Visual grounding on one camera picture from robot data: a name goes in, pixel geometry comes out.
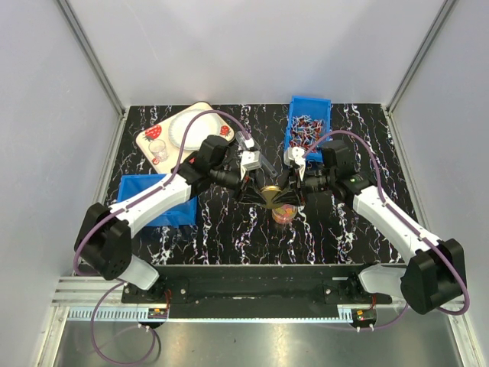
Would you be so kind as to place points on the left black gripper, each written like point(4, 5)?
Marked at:
point(250, 193)

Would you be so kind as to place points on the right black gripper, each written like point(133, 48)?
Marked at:
point(294, 191)

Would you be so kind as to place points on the white round jar lid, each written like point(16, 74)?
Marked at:
point(269, 194)

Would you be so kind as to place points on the clear glass jar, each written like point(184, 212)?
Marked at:
point(284, 214)

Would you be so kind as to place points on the clear plastic scoop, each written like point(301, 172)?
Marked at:
point(268, 168)

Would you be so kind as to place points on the blue bin of star candies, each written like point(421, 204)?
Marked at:
point(147, 203)

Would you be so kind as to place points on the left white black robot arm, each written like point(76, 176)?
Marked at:
point(104, 240)

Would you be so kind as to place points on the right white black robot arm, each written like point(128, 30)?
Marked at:
point(435, 269)

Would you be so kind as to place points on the blue bin of wrapped candies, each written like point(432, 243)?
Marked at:
point(308, 120)

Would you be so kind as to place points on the white paper plate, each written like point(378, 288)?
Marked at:
point(191, 126)

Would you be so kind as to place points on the strawberry pattern tray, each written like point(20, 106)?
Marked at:
point(160, 131)

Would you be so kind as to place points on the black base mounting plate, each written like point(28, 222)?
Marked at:
point(259, 287)

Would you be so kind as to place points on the small clear glass cup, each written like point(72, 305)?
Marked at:
point(158, 149)

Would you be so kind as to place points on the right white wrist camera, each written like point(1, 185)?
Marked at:
point(294, 157)

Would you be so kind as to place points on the white slotted cable duct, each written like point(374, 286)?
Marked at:
point(333, 314)

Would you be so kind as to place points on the aluminium frame rail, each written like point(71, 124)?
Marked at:
point(86, 291)

